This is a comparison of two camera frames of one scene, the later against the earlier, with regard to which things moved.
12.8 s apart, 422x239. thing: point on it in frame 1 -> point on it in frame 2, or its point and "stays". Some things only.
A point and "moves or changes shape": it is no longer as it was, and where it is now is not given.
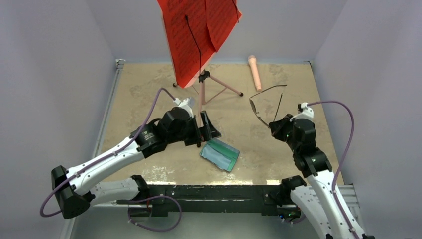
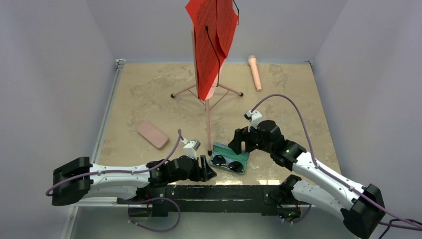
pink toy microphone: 252,60 stays
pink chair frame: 204,74 -> 206,103
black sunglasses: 254,109 -> 235,166
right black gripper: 276,126 -> 242,135
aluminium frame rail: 119,64 stays
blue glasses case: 220,154 moves or changes shape
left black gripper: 206,132 -> 205,172
